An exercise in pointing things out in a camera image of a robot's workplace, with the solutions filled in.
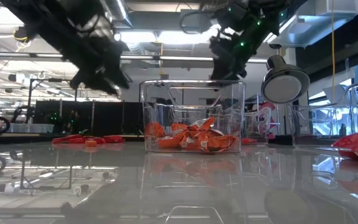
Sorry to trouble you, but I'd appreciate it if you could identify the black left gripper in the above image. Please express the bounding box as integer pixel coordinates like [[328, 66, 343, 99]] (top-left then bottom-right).
[[39, 18, 130, 96]]

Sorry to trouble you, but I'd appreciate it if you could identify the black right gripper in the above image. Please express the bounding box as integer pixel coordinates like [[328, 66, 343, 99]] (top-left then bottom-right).
[[209, 24, 260, 80]]

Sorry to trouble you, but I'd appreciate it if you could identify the clear plastic bin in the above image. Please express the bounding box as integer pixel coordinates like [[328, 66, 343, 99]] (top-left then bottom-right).
[[290, 81, 358, 147], [242, 107, 273, 146], [140, 80, 247, 154]]

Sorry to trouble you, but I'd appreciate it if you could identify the black partition panel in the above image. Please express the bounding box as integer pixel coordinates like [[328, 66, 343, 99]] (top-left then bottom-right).
[[33, 100, 145, 135]]

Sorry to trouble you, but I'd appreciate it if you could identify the ceiling light bar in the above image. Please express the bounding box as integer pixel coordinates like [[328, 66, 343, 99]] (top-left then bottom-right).
[[0, 52, 269, 63]]

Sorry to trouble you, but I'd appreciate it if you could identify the clear storage container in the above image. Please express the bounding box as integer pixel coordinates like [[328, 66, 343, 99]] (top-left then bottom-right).
[[9, 123, 55, 134]]

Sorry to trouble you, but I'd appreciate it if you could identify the silver ventilation duct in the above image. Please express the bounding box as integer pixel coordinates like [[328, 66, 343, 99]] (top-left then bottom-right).
[[113, 0, 135, 29]]

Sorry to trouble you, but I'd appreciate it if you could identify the black metal frame stand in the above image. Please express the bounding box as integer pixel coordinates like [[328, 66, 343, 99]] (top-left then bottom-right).
[[26, 78, 79, 125]]

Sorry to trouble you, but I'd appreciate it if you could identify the ceiling cord reel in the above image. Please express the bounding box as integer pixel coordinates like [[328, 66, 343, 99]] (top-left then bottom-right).
[[12, 26, 30, 52]]

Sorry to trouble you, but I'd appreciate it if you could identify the yellow hanging cord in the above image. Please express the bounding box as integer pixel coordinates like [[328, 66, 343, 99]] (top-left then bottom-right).
[[331, 0, 336, 103]]

